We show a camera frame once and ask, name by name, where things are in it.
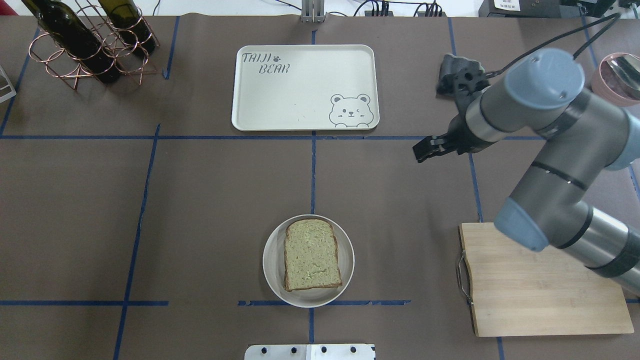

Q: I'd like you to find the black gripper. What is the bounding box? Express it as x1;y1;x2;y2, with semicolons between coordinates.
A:
413;114;496;163

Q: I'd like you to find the bread slice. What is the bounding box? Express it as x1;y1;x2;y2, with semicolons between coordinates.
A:
284;218;343;292

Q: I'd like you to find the white round plate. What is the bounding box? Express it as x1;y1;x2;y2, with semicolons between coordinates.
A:
262;214;355;308

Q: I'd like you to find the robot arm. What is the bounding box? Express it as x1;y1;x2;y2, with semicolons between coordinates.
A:
413;48;640;296

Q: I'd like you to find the cream bear serving tray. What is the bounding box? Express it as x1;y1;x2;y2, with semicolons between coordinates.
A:
231;44;380;132

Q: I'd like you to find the grey folded cloth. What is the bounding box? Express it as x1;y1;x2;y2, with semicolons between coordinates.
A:
436;53;485;100

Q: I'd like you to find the black equipment on back shelf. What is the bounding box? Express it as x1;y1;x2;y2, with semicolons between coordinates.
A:
478;0;615;19

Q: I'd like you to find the wooden cutting board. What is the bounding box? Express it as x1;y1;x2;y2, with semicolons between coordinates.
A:
459;222;634;337

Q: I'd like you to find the pink bowl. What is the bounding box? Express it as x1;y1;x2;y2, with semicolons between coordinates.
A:
590;52;639;107

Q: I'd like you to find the metal spoon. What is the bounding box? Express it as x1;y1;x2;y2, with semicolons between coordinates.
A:
605;54;640;100

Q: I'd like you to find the dark wine bottle right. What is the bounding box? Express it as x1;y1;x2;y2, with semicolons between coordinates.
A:
99;0;157;59

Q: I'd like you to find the dark wine bottle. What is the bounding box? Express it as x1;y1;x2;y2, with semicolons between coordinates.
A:
99;0;157;59
22;0;121;84

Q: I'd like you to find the dark wine bottle left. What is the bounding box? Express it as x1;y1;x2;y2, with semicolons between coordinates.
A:
22;0;121;84

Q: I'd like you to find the black camera cable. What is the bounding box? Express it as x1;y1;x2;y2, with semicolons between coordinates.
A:
484;13;622;79

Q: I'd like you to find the grey metal camera post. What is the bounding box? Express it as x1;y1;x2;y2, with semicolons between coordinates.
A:
301;0;326;23

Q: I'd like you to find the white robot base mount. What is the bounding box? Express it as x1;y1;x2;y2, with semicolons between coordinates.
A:
244;343;377;360

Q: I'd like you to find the copper wire bottle rack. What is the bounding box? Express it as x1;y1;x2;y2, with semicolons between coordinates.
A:
28;0;160;91

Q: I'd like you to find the white frame at left edge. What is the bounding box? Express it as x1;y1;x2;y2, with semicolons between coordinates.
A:
0;66;18;104

